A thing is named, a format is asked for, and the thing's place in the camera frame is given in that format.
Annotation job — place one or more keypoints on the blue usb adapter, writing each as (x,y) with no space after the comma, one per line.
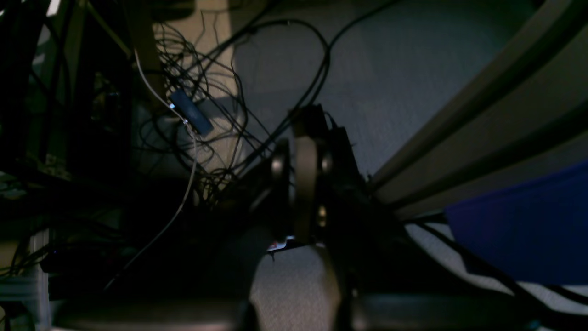
(181,102)

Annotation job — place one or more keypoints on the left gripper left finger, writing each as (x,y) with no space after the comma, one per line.
(199,281)

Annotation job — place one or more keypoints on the blue plastic mount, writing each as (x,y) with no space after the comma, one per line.
(535,232)

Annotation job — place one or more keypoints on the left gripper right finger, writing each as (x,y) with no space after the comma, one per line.
(387,282)

